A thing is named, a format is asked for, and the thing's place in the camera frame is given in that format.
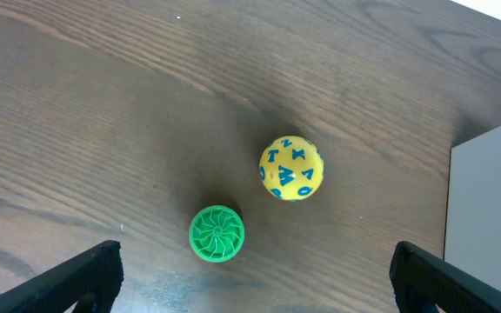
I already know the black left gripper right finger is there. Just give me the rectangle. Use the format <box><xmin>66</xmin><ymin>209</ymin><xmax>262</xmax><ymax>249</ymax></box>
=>
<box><xmin>389</xmin><ymin>241</ymin><xmax>501</xmax><ymax>313</ymax></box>

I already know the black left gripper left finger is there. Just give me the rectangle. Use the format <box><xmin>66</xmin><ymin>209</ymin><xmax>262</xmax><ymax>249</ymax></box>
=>
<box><xmin>0</xmin><ymin>240</ymin><xmax>124</xmax><ymax>313</ymax></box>

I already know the yellow ball with blue letters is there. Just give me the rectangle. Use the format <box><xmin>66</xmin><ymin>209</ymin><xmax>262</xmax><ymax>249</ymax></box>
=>
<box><xmin>258</xmin><ymin>136</ymin><xmax>324</xmax><ymax>202</ymax></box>

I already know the white cardboard box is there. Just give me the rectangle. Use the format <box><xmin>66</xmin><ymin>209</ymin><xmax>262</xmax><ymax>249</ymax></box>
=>
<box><xmin>444</xmin><ymin>126</ymin><xmax>501</xmax><ymax>291</ymax></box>

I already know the green ridged plastic ball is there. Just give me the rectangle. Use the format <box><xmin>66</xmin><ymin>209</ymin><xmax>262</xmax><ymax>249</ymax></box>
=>
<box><xmin>189</xmin><ymin>205</ymin><xmax>245</xmax><ymax>263</ymax></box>

